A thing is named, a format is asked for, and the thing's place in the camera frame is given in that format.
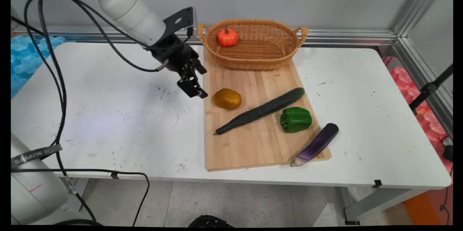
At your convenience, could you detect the small black device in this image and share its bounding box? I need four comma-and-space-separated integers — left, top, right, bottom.
442, 136, 453, 162

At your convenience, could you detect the red foam sheet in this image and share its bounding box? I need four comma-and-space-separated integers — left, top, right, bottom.
383, 56, 453, 174

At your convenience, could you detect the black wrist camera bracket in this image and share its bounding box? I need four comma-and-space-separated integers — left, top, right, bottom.
162, 7, 194, 38

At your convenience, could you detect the black cable along table edge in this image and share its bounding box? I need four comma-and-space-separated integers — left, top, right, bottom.
11, 168, 150, 226

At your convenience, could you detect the dark green toy cucumber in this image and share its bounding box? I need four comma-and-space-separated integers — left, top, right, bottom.
213, 87, 305, 136

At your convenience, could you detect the aluminium frame rail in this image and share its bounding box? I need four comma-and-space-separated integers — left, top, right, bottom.
392, 37, 453, 139
11, 25, 398, 48

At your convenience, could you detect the thick black cable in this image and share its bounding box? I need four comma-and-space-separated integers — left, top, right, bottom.
11, 0, 99, 225

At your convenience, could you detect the wooden cutting board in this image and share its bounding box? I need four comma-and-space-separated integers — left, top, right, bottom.
203, 46, 332, 172

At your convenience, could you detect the orange floor panel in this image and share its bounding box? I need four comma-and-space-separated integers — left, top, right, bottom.
403, 187, 453, 226

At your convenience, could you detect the woven wicker basket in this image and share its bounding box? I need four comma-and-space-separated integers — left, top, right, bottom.
196, 19, 309, 71

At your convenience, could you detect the black velcro strap with print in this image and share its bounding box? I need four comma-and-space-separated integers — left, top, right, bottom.
11, 144, 63, 168

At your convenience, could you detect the purple toy eggplant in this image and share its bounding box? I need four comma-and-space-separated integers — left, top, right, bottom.
290, 123, 339, 167

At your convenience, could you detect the grey table leg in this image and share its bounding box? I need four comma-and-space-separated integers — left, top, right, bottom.
340, 187, 428, 225

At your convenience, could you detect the blue foam sheet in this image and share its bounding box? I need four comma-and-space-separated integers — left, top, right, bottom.
11, 35, 66, 98

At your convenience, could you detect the black tripod leg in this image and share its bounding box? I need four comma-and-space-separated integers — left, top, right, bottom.
409, 64, 453, 116

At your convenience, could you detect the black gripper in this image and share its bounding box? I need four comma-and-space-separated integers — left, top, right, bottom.
149, 36, 209, 99

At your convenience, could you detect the yellow brown toy potato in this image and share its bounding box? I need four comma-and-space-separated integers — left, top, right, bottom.
213, 88, 242, 111

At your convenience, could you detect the thin black floor cable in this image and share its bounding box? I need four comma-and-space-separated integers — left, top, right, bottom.
439, 166, 453, 225

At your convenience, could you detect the green toy bell pepper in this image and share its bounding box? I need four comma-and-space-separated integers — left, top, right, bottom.
280, 107, 313, 133

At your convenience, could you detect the orange toy pumpkin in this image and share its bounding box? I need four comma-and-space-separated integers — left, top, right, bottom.
217, 26, 239, 47

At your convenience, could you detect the black round object on floor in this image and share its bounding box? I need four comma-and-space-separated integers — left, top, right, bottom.
188, 215, 234, 228

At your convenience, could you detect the aluminium frame post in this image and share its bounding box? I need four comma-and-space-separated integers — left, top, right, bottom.
392, 0, 453, 38

